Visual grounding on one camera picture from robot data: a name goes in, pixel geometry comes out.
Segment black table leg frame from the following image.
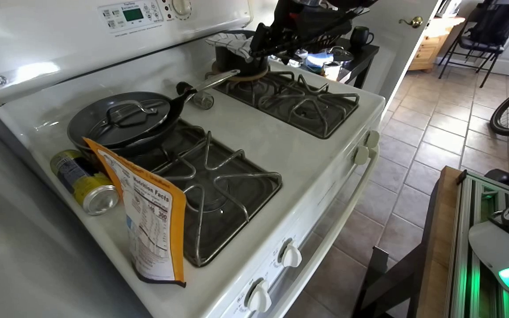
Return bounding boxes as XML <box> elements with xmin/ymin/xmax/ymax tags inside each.
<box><xmin>351</xmin><ymin>246</ymin><xmax>430</xmax><ymax>318</ymax></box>

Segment white device with black top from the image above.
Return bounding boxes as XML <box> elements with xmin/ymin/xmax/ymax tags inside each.
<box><xmin>467</xmin><ymin>193</ymin><xmax>509</xmax><ymax>304</ymax></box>

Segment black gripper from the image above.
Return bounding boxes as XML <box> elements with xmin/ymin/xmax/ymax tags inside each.
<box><xmin>250</xmin><ymin>0</ymin><xmax>354</xmax><ymax>66</ymax></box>

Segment wooden crate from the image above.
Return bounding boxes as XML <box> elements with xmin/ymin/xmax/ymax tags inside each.
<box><xmin>409</xmin><ymin>16</ymin><xmax>467</xmax><ymax>75</ymax></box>

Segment white stove knob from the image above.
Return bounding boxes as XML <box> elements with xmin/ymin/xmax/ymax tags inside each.
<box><xmin>363</xmin><ymin>129</ymin><xmax>383</xmax><ymax>151</ymax></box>
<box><xmin>243</xmin><ymin>278</ymin><xmax>275</xmax><ymax>315</ymax></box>
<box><xmin>351</xmin><ymin>143</ymin><xmax>374</xmax><ymax>166</ymax></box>
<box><xmin>277</xmin><ymin>237</ymin><xmax>305</xmax><ymax>271</ymax></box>

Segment orange dried mango pouch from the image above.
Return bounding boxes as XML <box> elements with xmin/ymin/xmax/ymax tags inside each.
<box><xmin>84</xmin><ymin>136</ymin><xmax>190</xmax><ymax>288</ymax></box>

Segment white gas stove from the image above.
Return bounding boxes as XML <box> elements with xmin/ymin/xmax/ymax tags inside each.
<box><xmin>0</xmin><ymin>0</ymin><xmax>390</xmax><ymax>318</ymax></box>

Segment black bag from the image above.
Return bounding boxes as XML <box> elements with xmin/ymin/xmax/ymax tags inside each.
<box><xmin>469</xmin><ymin>0</ymin><xmax>509</xmax><ymax>50</ymax></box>

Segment black burner grate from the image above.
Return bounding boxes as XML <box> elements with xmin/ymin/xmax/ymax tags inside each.
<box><xmin>215</xmin><ymin>69</ymin><xmax>361</xmax><ymax>142</ymax></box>
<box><xmin>119</xmin><ymin>121</ymin><xmax>285</xmax><ymax>271</ymax></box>

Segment aluminium frame with green light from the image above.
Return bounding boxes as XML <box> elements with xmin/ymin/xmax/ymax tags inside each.
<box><xmin>450</xmin><ymin>170</ymin><xmax>509</xmax><ymax>318</ymax></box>

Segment black frying pan steel handle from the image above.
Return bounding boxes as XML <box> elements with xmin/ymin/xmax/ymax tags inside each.
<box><xmin>66</xmin><ymin>69</ymin><xmax>243</xmax><ymax>158</ymax></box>

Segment oven control panel with display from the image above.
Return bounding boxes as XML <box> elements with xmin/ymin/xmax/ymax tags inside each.
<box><xmin>98</xmin><ymin>0</ymin><xmax>172</xmax><ymax>32</ymax></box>

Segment white door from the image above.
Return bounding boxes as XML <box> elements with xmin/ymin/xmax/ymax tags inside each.
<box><xmin>360</xmin><ymin>0</ymin><xmax>446</xmax><ymax>103</ymax></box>

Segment white oven dial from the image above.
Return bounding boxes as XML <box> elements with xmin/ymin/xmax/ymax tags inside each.
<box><xmin>170</xmin><ymin>0</ymin><xmax>195</xmax><ymax>18</ymax></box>

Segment wooden table top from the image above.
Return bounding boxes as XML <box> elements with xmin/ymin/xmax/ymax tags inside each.
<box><xmin>416</xmin><ymin>165</ymin><xmax>466</xmax><ymax>318</ymax></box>

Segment brass door knob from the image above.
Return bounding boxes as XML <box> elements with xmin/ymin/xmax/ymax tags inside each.
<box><xmin>398</xmin><ymin>15</ymin><xmax>428</xmax><ymax>32</ymax></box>

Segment black folding chair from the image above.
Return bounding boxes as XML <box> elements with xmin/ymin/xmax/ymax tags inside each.
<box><xmin>439</xmin><ymin>0</ymin><xmax>509</xmax><ymax>90</ymax></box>

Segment black mug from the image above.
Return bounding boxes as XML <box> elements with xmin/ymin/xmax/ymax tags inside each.
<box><xmin>349</xmin><ymin>25</ymin><xmax>379</xmax><ymax>53</ymax></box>

